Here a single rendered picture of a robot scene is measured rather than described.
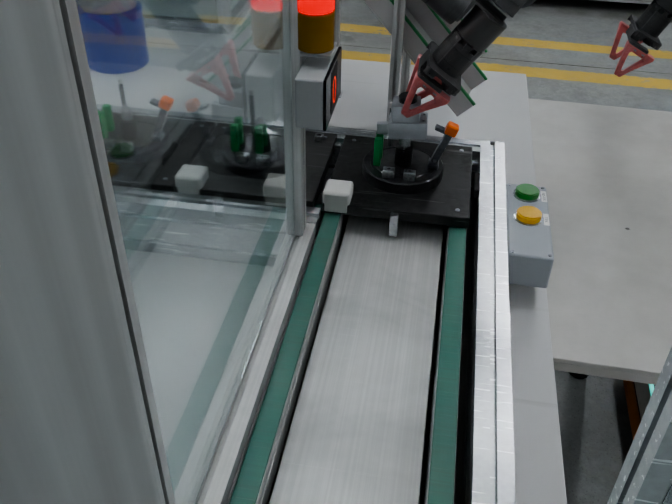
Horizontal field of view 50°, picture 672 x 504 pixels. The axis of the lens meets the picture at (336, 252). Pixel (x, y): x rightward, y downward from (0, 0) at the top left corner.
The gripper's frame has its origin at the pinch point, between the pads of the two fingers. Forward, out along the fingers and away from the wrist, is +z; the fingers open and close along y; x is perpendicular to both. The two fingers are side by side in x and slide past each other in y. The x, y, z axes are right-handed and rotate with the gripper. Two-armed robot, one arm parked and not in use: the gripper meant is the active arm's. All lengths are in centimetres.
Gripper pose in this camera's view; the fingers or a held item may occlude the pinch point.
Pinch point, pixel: (408, 105)
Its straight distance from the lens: 122.0
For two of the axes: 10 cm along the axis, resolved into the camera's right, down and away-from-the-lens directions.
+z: -5.9, 5.8, 5.6
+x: 7.9, 5.4, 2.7
